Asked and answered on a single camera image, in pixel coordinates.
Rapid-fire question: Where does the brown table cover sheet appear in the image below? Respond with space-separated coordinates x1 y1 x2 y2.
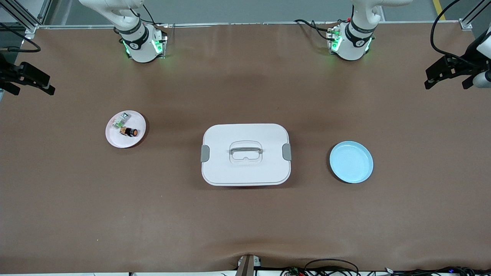
0 23 491 273

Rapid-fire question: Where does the black looped cable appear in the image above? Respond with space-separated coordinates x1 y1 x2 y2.
304 258 360 276

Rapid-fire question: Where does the aluminium frame profile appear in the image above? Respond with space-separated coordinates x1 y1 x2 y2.
460 0 491 31
0 0 53 39

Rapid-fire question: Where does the black left arm base cable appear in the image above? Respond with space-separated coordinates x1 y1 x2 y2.
294 19 339 41

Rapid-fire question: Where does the black arm base cable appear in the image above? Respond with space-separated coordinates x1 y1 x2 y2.
141 4 156 26
294 19 339 41

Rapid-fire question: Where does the silver table edge rail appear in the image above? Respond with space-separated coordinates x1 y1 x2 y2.
38 21 472 30

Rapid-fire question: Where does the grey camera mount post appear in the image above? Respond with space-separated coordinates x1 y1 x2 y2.
235 254 262 276

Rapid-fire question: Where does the pink round plate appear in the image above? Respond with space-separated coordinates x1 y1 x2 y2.
105 110 147 148

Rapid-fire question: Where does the white lidded storage box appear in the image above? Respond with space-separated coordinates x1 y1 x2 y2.
201 123 292 187

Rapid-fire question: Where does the black cable bundle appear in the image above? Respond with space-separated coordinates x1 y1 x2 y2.
384 266 491 276

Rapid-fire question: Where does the light blue round plate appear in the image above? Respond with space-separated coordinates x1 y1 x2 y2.
329 141 374 184

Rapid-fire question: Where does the black right arm base cable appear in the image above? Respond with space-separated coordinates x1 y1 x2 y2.
141 4 156 26

